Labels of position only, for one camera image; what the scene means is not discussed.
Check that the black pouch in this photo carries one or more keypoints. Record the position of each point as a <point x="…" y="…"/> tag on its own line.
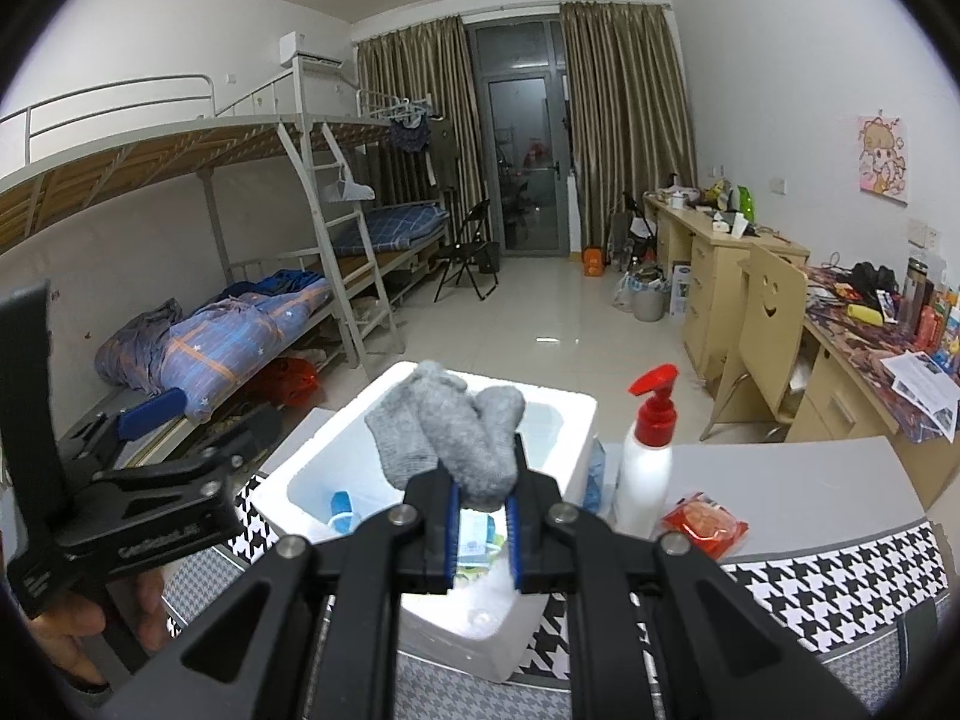
<point x="874" y="276"/>

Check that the metal bunk bed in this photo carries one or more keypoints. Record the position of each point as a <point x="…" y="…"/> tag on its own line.
<point x="150" y="157"/>

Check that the wall poster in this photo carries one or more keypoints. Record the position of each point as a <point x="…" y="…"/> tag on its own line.
<point x="883" y="159"/>

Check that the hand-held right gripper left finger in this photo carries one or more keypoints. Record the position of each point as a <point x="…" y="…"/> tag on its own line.
<point x="452" y="532"/>

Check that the red snack packet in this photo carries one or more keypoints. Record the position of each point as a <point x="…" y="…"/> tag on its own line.
<point x="705" y="521"/>

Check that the black folding chair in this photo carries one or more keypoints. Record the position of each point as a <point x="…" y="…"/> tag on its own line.
<point x="469" y="247"/>

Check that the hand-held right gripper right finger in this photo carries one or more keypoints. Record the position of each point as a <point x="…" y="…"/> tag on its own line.
<point x="511" y="540"/>

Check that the glass balcony door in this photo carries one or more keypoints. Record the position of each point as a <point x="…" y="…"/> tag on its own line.
<point x="525" y="150"/>

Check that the houndstooth tablecloth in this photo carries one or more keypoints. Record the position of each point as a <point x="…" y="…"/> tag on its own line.
<point x="825" y="585"/>

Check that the wooden chair with smiley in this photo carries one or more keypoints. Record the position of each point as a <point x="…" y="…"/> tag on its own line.
<point x="772" y="315"/>

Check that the white foam box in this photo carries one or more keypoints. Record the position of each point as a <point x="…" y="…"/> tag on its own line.
<point x="562" y="435"/>

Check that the blue plaid blanket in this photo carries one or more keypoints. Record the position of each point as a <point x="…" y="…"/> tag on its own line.
<point x="225" y="337"/>

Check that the red bag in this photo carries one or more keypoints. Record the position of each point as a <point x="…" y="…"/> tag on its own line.
<point x="292" y="382"/>

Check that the white printed papers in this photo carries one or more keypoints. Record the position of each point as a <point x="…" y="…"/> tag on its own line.
<point x="922" y="386"/>

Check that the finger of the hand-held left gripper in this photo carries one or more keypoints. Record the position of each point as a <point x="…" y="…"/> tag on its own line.
<point x="154" y="412"/>
<point x="247" y="435"/>

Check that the yellow tube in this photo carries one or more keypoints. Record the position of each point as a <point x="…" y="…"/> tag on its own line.
<point x="862" y="315"/>

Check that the grey sock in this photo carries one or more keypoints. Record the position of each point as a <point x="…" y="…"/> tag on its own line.
<point x="457" y="427"/>

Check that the long wooden desk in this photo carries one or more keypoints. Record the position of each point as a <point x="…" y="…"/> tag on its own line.
<point x="712" y="262"/>

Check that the brown curtain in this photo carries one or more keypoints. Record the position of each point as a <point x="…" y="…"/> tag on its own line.
<point x="630" y="127"/>
<point x="412" y="127"/>

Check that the orange container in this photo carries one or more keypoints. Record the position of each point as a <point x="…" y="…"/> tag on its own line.
<point x="593" y="261"/>

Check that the person's left hand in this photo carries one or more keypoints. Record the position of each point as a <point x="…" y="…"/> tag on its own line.
<point x="64" y="637"/>

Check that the grey bucket with bags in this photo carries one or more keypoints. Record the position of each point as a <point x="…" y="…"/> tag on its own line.
<point x="645" y="296"/>

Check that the blue plastic packet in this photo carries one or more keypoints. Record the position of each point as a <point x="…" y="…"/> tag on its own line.
<point x="595" y="472"/>

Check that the row of toiletry bottles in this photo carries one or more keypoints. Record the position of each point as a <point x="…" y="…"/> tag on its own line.
<point x="930" y="315"/>

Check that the white pump bottle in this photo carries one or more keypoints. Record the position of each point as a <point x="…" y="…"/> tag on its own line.
<point x="641" y="480"/>

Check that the white air conditioner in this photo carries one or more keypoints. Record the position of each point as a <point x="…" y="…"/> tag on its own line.
<point x="311" y="51"/>

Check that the dark hanging garment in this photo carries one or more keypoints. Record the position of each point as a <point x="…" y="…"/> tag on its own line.
<point x="409" y="135"/>

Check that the blue plaid mattress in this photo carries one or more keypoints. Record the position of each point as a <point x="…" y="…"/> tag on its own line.
<point x="390" y="229"/>

